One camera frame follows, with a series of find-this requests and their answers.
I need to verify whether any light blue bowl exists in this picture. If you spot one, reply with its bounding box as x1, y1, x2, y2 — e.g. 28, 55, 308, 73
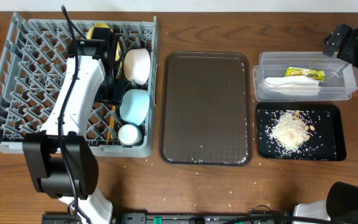
119, 89, 150, 126

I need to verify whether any pink white bowl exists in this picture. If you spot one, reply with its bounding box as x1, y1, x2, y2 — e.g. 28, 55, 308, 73
124, 49, 151, 85

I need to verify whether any yellow round plate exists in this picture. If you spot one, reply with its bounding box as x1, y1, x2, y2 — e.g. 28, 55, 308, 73
86, 23, 122, 73

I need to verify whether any wooden chopstick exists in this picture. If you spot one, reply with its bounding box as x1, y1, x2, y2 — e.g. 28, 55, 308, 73
106, 105, 116, 144
106, 115, 114, 145

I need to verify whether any white plastic cup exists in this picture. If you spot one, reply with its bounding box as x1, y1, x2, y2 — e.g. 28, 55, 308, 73
118, 124, 143, 146

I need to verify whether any green yellow snack wrapper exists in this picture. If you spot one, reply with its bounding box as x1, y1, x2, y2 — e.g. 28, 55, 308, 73
285, 67, 326, 81

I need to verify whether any white paper napkin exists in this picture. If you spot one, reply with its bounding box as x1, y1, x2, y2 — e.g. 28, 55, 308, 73
262, 76, 320, 96

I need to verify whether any rice food waste pile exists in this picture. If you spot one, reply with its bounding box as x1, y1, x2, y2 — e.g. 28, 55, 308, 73
265, 110, 316, 157

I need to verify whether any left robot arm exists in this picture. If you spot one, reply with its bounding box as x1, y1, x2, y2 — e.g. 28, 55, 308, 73
23, 23, 120, 223

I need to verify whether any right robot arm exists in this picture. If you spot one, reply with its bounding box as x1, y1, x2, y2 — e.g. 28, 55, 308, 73
291, 24, 358, 223

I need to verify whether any clear plastic waste bin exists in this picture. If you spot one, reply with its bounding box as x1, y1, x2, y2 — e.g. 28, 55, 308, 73
253, 52, 358, 102

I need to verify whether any grey plastic dishwasher rack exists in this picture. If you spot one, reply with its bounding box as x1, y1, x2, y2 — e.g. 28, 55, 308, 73
0, 13, 155, 157

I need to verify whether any dark brown serving tray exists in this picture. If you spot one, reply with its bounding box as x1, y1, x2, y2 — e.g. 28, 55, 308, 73
159, 52, 253, 167

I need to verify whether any black rectangular tray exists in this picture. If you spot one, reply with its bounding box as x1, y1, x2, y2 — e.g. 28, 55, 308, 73
256, 102, 347, 161

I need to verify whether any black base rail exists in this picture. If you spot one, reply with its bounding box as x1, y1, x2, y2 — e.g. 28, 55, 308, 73
41, 213, 291, 224

